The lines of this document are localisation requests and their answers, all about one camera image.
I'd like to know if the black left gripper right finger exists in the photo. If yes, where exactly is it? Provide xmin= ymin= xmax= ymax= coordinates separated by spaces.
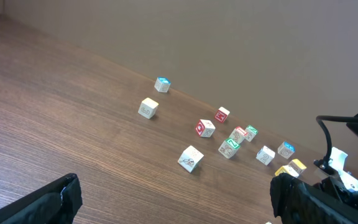
xmin=270 ymin=173 xmax=358 ymax=224

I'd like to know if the blue top block right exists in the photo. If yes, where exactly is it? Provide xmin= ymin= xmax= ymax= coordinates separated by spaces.
xmin=278 ymin=141 xmax=295 ymax=159

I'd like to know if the yellow top block right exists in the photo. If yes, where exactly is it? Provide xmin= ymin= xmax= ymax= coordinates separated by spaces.
xmin=288 ymin=159 xmax=307 ymax=175

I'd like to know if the red sided block top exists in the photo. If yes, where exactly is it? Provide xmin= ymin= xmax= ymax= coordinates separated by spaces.
xmin=214 ymin=106 xmax=230 ymax=123

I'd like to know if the block with green side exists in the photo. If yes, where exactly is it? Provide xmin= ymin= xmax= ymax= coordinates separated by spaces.
xmin=178 ymin=146 xmax=204 ymax=173

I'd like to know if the green N top block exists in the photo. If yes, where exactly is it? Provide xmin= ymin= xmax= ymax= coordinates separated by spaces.
xmin=245 ymin=125 xmax=259 ymax=142

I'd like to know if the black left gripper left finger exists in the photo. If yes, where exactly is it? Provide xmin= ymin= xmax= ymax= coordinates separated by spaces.
xmin=0 ymin=173 xmax=83 ymax=224

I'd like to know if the yellow block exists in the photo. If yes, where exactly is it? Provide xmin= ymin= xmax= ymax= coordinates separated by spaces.
xmin=288 ymin=159 xmax=307 ymax=175
xmin=138 ymin=98 xmax=158 ymax=119

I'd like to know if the plain block number 2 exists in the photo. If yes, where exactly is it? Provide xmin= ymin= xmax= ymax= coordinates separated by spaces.
xmin=256 ymin=146 xmax=275 ymax=166

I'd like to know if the blue top block far left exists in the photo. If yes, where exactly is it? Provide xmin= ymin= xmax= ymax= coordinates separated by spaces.
xmin=154 ymin=77 xmax=171 ymax=93

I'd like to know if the block with animal drawing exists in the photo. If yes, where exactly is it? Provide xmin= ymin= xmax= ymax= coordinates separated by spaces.
xmin=275 ymin=165 xmax=299 ymax=178

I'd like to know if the blue block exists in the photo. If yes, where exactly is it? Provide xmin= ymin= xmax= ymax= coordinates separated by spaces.
xmin=278 ymin=141 xmax=295 ymax=159
xmin=154 ymin=77 xmax=171 ymax=93

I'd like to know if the yellow top block left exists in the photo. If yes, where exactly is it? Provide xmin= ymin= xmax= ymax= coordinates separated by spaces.
xmin=138 ymin=98 xmax=158 ymax=119

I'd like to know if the red Q side block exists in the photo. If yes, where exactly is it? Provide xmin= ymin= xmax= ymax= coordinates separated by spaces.
xmin=195 ymin=119 xmax=216 ymax=138

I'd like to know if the red I top block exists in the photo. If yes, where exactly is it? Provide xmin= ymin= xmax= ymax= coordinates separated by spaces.
xmin=229 ymin=126 xmax=248 ymax=144

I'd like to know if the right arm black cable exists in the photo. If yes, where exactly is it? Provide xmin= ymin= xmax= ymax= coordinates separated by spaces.
xmin=315 ymin=114 xmax=358 ymax=162

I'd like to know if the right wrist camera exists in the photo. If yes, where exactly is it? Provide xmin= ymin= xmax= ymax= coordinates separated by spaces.
xmin=328 ymin=147 xmax=358 ymax=192

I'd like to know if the green Z top block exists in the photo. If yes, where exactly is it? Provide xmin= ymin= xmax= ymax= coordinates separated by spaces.
xmin=218 ymin=138 xmax=240 ymax=159

